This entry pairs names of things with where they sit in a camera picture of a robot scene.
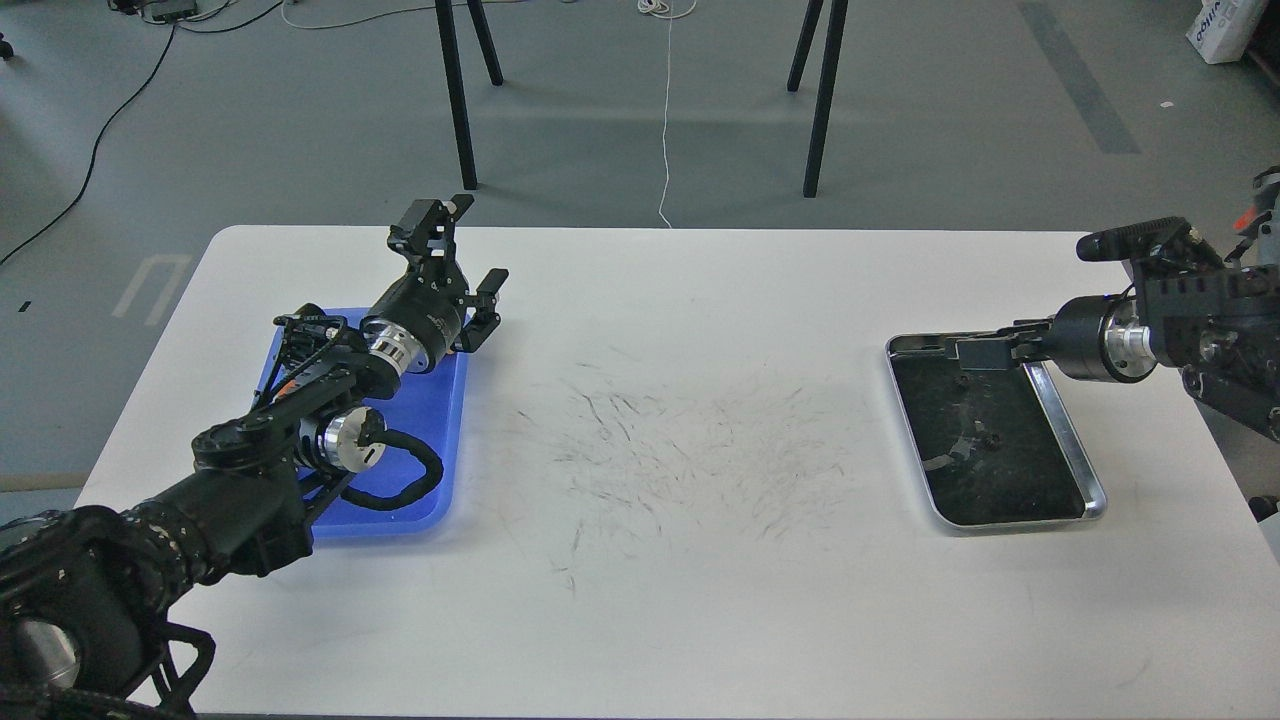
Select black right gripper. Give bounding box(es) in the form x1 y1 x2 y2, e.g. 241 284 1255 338
955 296 1151 384

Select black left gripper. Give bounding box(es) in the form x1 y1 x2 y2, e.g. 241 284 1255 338
360 193 509 375

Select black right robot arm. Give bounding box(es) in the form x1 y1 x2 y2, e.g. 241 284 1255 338
946 217 1279 439

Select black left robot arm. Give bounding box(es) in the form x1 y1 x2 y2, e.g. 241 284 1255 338
1 193 508 719

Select silver metal tray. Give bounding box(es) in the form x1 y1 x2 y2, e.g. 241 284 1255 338
884 334 1108 536

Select blue plastic tray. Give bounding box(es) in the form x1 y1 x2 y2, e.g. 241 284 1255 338
244 306 471 539

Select black table legs left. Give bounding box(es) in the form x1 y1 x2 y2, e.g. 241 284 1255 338
434 0 504 191

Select black table legs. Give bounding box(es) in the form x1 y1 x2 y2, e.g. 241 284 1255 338
434 0 504 191
786 1 850 199

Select black table legs right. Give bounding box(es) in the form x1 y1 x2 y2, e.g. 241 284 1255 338
786 1 850 199

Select white cable on floor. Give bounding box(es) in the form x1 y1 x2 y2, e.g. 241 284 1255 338
636 0 698 229

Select black cable on floor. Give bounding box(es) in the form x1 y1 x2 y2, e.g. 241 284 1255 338
0 0 285 266

